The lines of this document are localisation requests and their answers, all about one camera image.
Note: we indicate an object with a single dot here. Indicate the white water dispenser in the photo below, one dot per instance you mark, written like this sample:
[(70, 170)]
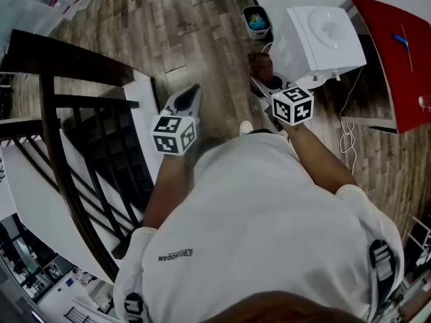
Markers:
[(316, 42)]

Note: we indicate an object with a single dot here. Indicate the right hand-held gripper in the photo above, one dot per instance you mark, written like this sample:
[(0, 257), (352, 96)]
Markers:
[(292, 106)]

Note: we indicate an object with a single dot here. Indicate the person's right forearm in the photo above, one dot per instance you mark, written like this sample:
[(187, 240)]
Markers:
[(320, 156)]

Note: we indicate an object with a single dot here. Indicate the person's left forearm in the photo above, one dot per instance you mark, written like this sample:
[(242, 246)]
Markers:
[(168, 187)]

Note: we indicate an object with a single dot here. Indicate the person's white shoe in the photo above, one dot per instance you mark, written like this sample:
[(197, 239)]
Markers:
[(246, 127)]

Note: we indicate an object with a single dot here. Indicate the person's white t-shirt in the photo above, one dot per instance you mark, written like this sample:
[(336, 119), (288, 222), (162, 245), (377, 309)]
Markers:
[(256, 227)]

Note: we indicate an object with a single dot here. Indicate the dark wooden stair railing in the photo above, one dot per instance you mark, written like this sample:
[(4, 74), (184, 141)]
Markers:
[(57, 136)]

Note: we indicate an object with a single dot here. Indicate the red table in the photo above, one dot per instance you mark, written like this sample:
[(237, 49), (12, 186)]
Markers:
[(400, 79)]

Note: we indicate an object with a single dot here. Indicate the white trash bin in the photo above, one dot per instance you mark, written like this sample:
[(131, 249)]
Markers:
[(257, 22)]

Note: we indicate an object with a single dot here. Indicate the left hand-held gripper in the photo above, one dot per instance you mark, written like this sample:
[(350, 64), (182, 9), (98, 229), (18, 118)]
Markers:
[(173, 133)]

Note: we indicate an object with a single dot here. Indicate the thin orange stick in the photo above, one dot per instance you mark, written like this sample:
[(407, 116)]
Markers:
[(406, 47)]

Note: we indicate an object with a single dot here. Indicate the brown cloth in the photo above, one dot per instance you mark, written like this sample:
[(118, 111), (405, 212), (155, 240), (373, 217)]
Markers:
[(261, 66)]

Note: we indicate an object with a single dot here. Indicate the blue pen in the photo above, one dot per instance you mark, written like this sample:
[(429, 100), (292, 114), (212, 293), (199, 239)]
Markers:
[(401, 41)]

